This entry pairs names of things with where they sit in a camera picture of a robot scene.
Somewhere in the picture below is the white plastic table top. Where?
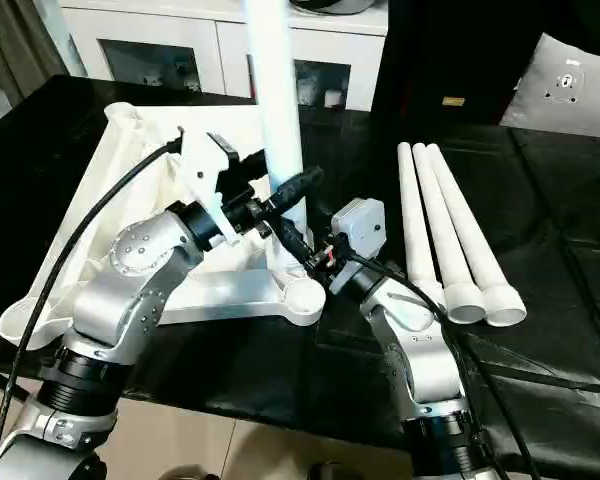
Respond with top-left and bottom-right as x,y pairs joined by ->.
0,102 -> 327,351

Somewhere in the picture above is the white plastic table leg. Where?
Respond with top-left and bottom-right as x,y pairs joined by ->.
412,143 -> 486,324
243,0 -> 311,241
426,144 -> 526,329
397,142 -> 446,314

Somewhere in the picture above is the white glass-door cabinet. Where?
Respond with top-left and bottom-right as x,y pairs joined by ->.
59,0 -> 389,114

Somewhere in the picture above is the black work mat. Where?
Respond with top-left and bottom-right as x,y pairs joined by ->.
0,74 -> 600,480

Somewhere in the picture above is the dark grey round device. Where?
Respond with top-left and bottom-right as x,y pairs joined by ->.
289,0 -> 376,16

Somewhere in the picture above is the black box with gold label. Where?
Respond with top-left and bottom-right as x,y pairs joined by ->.
369,0 -> 546,129

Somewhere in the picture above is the dark right robot foot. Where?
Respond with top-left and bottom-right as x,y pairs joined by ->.
309,462 -> 366,480

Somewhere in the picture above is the dark robot foot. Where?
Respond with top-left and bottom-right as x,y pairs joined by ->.
309,462 -> 366,480
164,464 -> 216,480

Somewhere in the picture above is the dark left robot foot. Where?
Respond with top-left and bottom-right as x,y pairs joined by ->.
164,464 -> 216,480

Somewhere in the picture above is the beige curtain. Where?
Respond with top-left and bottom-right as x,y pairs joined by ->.
0,0 -> 69,131

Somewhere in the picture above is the grey cushion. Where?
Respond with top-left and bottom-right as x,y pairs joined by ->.
499,32 -> 600,144

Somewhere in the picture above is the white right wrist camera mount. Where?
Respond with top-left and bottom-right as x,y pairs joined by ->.
329,197 -> 386,296

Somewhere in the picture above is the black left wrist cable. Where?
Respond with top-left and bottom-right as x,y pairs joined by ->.
0,127 -> 186,480

